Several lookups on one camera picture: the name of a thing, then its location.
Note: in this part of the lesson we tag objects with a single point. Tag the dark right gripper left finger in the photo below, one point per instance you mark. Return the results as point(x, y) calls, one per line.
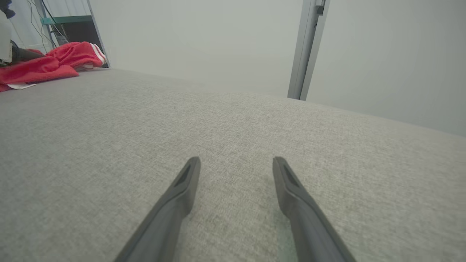
point(167, 214)

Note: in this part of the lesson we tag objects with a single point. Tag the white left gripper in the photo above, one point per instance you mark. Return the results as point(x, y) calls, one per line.
point(4, 40)

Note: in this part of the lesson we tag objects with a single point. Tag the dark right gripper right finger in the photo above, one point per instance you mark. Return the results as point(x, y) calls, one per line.
point(309, 225)

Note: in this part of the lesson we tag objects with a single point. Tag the red white basketball jersey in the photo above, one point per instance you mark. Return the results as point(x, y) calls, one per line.
point(36, 71)

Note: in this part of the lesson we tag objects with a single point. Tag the red shorts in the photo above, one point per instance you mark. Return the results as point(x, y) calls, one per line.
point(72, 52)

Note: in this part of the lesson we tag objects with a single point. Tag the dark cabinet with teal top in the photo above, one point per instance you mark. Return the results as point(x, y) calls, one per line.
point(78, 31)

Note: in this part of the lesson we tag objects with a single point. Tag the grey slanted metal bar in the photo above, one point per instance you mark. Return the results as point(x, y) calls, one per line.
point(95, 32)

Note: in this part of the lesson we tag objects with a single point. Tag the grey fabric sofa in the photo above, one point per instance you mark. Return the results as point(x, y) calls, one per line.
point(233, 131)

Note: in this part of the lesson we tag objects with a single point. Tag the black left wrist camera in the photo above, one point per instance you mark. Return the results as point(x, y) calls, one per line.
point(5, 7)

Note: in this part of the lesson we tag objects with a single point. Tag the grey partition post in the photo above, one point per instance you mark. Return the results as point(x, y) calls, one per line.
point(304, 47)

